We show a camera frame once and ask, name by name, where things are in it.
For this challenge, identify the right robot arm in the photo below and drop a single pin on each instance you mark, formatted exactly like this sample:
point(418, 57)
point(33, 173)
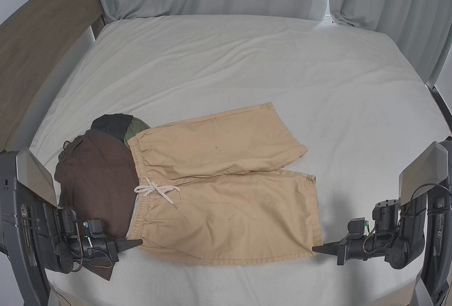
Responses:
point(420, 174)

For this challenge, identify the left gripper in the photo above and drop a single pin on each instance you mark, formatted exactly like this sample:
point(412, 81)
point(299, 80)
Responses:
point(99, 248)

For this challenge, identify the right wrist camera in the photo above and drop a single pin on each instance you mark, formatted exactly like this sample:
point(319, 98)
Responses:
point(356, 227)

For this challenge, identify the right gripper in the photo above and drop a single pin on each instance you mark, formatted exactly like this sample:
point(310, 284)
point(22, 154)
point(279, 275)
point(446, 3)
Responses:
point(353, 250)

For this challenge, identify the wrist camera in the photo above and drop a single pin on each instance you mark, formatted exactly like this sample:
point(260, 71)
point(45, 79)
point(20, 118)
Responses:
point(356, 227)
point(94, 227)

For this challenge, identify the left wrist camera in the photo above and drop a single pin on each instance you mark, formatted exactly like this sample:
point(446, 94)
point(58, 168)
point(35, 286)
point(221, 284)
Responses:
point(94, 227)

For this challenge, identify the brown shorts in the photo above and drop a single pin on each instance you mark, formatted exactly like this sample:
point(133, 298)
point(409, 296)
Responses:
point(95, 174)

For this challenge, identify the beige shorts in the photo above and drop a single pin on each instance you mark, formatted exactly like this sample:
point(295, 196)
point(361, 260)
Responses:
point(219, 156)

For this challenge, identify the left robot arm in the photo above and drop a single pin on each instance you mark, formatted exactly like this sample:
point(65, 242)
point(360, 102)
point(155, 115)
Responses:
point(21, 209)

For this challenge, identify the black garment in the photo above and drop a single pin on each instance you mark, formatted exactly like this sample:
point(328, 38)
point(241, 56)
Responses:
point(109, 124)

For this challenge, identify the bed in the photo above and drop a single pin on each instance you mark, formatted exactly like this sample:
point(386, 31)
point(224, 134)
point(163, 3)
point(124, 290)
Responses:
point(265, 68)

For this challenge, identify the green garment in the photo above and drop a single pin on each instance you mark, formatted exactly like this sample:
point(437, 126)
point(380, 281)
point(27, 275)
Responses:
point(136, 126)

